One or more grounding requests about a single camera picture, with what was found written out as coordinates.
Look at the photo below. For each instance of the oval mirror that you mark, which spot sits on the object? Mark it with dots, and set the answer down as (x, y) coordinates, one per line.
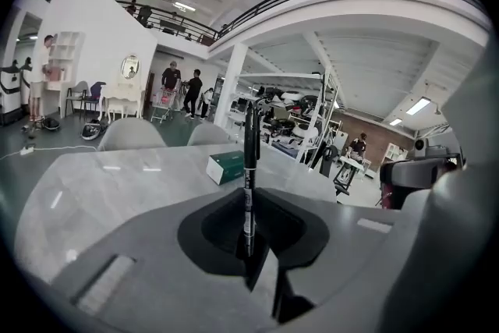
(129, 66)

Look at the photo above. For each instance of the shopping cart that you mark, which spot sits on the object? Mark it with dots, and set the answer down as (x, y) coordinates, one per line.
(163, 105)

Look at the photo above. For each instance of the white floor power strip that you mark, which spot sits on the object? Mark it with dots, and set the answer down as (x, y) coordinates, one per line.
(27, 150)

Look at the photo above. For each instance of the grey shell chair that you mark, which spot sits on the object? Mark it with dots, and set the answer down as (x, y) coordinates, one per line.
(208, 134)
(130, 134)

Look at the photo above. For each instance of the dark grey chair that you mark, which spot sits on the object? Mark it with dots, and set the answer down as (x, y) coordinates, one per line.
(77, 97)

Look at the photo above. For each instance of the white dressing table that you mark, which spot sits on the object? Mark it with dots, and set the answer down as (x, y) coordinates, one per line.
(121, 99)

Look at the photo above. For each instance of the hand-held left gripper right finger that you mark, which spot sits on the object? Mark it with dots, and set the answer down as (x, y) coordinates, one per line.
(351, 245)

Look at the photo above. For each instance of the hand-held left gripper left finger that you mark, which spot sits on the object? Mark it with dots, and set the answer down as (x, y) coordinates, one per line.
(156, 265)

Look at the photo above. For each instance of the white shelf unit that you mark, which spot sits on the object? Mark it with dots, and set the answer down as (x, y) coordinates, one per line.
(64, 62)

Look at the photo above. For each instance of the green and white box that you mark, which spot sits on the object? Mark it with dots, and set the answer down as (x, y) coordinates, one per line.
(228, 167)

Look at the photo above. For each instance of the grey marble table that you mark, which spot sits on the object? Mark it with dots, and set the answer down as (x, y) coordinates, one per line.
(117, 191)

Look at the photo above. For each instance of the black pen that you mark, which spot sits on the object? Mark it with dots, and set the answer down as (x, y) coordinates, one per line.
(249, 175)

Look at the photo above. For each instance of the black and white helmet device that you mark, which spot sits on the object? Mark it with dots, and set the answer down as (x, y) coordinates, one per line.
(91, 130)
(50, 124)

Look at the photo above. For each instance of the chair with purple cloth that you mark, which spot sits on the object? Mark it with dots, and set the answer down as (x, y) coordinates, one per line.
(95, 93)

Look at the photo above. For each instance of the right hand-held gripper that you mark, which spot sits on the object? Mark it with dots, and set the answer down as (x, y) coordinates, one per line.
(460, 245)

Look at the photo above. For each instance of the black office chair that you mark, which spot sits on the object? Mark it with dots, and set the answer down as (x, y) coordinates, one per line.
(417, 179)

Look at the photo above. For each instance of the ceiling light panel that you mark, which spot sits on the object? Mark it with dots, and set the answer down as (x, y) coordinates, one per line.
(418, 106)

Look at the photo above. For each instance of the white metal shelving rack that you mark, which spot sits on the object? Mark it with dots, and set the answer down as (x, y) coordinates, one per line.
(308, 109)

